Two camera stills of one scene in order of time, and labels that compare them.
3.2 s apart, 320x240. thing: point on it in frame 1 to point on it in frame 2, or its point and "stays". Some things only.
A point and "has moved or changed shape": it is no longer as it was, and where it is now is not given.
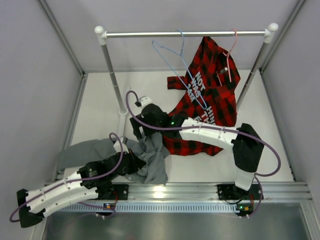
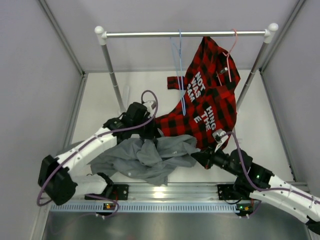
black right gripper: [136, 126] to [205, 157]
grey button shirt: [150, 147] has moved or changed shape
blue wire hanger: [154, 43] to [178, 57]
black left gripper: [136, 162] to [153, 132]
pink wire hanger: [227, 54] stays
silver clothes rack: [101, 35] stays
